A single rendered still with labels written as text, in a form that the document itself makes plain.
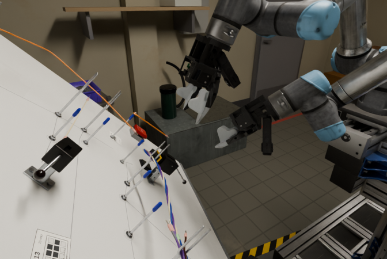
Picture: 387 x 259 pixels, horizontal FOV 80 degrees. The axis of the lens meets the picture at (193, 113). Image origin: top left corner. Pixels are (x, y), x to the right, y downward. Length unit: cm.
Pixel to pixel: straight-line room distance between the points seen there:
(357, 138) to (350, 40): 36
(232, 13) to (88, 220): 49
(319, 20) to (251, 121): 31
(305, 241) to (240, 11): 147
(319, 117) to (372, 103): 43
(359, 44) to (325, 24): 55
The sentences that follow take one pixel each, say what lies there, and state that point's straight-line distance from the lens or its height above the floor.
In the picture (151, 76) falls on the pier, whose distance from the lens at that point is 273.
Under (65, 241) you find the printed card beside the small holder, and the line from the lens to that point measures 40.
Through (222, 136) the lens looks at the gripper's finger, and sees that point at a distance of 72.
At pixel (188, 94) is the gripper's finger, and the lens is 65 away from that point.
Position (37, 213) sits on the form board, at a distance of 41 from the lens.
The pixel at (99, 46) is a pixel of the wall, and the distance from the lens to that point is 271.
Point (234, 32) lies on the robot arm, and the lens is 58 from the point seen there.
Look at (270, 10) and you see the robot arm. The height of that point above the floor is 153.
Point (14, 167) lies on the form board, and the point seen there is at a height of 132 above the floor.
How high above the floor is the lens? 154
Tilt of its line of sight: 25 degrees down
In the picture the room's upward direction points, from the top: straight up
